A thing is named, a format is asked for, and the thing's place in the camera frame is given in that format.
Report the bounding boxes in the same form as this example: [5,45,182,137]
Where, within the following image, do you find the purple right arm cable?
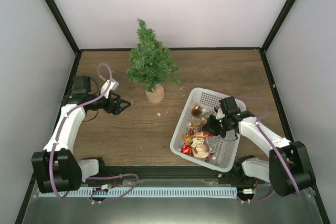
[236,96,300,203]

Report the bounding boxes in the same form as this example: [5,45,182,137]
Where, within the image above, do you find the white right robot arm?
[204,97,316,197]

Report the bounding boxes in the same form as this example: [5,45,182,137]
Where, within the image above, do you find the small green christmas tree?
[126,18,180,103]

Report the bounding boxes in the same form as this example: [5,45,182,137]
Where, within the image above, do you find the white perforated plastic basket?
[170,88,240,173]

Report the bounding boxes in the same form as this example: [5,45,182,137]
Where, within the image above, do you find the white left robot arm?
[31,76,131,193]

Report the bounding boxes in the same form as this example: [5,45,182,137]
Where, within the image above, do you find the light blue cable duct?
[38,187,238,198]

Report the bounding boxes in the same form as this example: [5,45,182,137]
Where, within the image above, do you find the red foil gift ornament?
[181,145,191,155]

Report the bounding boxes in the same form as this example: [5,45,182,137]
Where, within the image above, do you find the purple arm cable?
[49,63,139,204]
[236,96,300,203]

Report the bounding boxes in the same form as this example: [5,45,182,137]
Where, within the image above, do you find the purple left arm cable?
[49,63,139,204]

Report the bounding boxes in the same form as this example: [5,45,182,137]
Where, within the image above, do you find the wooden snowman ornament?
[191,132,209,159]

